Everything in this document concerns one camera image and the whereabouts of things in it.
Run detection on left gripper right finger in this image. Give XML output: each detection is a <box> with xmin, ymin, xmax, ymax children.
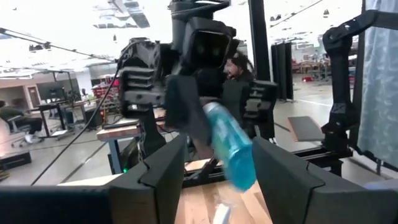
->
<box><xmin>251</xmin><ymin>136</ymin><xmax>398</xmax><ymax>224</ymax></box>

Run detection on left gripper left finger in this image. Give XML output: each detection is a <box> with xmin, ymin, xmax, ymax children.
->
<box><xmin>0</xmin><ymin>135</ymin><xmax>188</xmax><ymax>224</ymax></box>

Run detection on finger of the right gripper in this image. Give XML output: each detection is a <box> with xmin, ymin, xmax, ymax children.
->
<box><xmin>222</xmin><ymin>81</ymin><xmax>251</xmax><ymax>131</ymax></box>
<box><xmin>164</xmin><ymin>74</ymin><xmax>214</xmax><ymax>147</ymax></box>

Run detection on blue mouthwash bottle white cap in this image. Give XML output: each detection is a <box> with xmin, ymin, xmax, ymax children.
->
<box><xmin>202</xmin><ymin>101</ymin><xmax>257</xmax><ymax>192</ymax></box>

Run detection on person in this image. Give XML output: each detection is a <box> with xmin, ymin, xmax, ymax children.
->
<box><xmin>223</xmin><ymin>50</ymin><xmax>255</xmax><ymax>84</ymax></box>
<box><xmin>0</xmin><ymin>99</ymin><xmax>44</xmax><ymax>144</ymax></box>

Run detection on wooden table blue legs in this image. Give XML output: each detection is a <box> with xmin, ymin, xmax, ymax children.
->
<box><xmin>95</xmin><ymin>107</ymin><xmax>167</xmax><ymax>175</ymax></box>

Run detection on black partition curtains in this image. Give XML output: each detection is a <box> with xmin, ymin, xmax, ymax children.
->
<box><xmin>269</xmin><ymin>41</ymin><xmax>294</xmax><ymax>101</ymax></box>

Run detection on grey floor mat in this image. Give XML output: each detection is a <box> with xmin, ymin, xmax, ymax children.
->
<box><xmin>287</xmin><ymin>115</ymin><xmax>326</xmax><ymax>143</ymax></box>

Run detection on black desk with monitor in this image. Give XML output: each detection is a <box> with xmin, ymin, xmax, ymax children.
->
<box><xmin>30</xmin><ymin>79</ymin><xmax>103</xmax><ymax>139</ymax></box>

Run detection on black floor box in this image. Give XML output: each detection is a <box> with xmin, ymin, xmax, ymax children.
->
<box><xmin>0</xmin><ymin>150</ymin><xmax>32</xmax><ymax>171</ymax></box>

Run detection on grey-blue curtain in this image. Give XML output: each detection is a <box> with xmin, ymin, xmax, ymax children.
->
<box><xmin>356</xmin><ymin>0</ymin><xmax>398</xmax><ymax>170</ymax></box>

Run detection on black table frame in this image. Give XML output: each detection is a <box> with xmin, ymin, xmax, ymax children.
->
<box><xmin>182</xmin><ymin>145</ymin><xmax>354</xmax><ymax>188</ymax></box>

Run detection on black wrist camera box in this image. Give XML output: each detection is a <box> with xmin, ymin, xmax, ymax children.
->
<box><xmin>182</xmin><ymin>17</ymin><xmax>238</xmax><ymax>68</ymax></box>

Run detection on black upright post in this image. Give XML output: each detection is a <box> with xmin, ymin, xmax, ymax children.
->
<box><xmin>248</xmin><ymin>0</ymin><xmax>275</xmax><ymax>140</ymax></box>

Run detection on long black cable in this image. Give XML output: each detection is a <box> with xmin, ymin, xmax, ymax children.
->
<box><xmin>30</xmin><ymin>60</ymin><xmax>123</xmax><ymax>187</ymax></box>

